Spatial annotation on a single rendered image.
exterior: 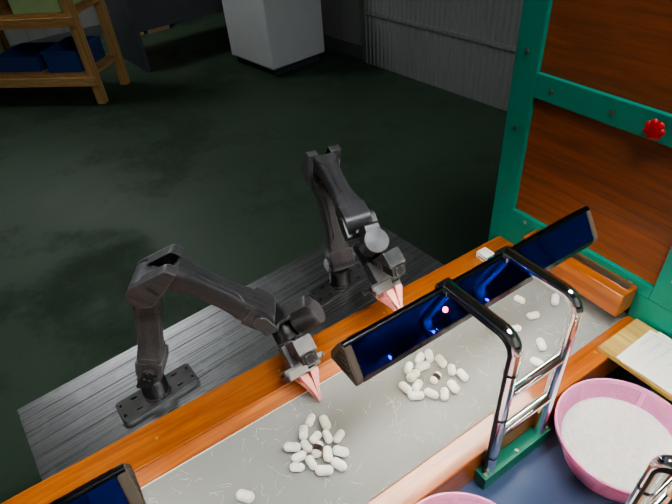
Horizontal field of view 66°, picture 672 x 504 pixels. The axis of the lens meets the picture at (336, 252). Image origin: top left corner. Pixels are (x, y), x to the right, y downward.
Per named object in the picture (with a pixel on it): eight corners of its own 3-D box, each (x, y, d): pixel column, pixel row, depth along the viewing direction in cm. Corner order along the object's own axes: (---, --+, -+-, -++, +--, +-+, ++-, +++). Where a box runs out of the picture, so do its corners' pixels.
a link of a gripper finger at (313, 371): (333, 396, 115) (313, 358, 116) (306, 412, 113) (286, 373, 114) (325, 396, 122) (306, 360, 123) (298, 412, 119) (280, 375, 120)
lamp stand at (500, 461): (422, 424, 120) (431, 281, 92) (484, 382, 128) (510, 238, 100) (483, 490, 107) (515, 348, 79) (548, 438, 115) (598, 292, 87)
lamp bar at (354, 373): (329, 357, 91) (326, 329, 86) (564, 225, 115) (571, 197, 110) (356, 388, 85) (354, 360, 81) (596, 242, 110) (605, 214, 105)
